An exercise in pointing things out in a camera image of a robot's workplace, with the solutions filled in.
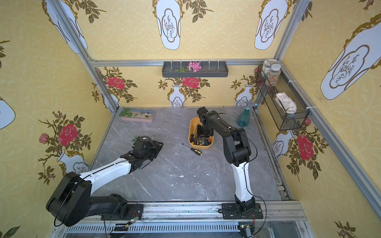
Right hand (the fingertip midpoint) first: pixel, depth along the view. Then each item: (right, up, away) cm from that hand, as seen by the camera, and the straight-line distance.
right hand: (206, 133), depth 101 cm
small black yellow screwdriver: (-8, -10, -6) cm, 14 cm away
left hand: (-29, -5, -11) cm, 32 cm away
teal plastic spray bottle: (+27, +9, +6) cm, 29 cm away
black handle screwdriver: (-9, -3, -1) cm, 10 cm away
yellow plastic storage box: (-7, -5, -3) cm, 9 cm away
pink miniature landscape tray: (-52, +12, +12) cm, 54 cm away
